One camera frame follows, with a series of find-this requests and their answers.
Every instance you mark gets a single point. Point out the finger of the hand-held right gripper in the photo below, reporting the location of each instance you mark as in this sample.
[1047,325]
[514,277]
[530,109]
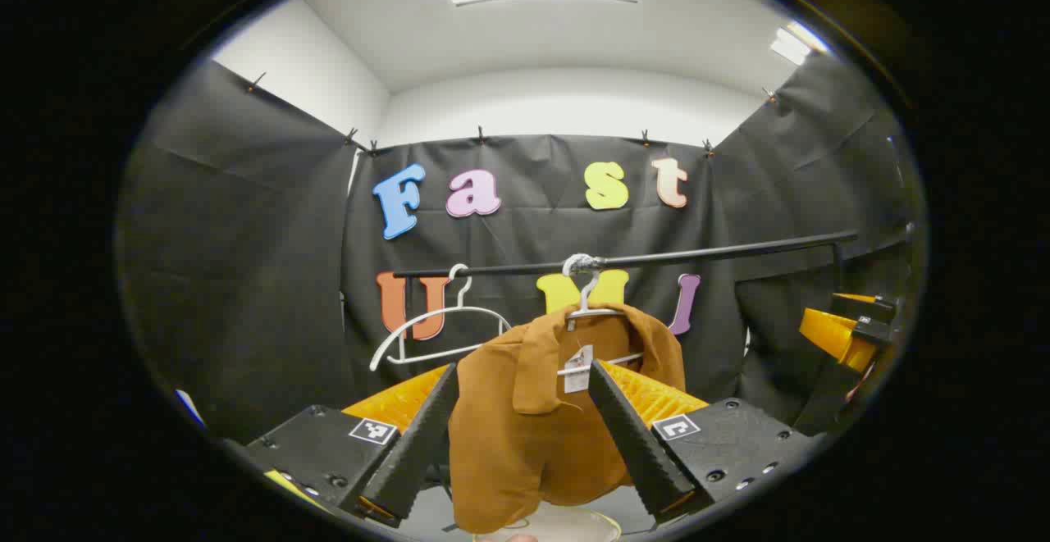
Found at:
[828,333]

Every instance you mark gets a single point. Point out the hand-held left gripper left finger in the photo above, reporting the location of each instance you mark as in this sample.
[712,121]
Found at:
[410,452]

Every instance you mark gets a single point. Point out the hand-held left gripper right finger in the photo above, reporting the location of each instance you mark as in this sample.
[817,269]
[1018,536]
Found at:
[640,444]

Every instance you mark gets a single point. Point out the brown shirt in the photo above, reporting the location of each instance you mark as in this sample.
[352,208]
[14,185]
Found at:
[525,444]

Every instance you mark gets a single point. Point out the white plastic hanger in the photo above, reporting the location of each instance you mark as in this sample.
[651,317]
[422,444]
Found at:
[443,310]

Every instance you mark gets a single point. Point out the black clothes rack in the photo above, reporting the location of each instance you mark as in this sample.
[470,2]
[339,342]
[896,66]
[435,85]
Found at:
[697,253]

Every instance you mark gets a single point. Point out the white hanger with taped hook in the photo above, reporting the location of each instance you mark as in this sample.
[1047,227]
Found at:
[584,300]

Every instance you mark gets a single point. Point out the black backdrop cloth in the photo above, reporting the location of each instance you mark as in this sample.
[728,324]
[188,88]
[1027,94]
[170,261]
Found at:
[246,280]

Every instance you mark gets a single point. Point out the small ceiling light panel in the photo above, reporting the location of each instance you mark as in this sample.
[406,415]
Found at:
[796,43]

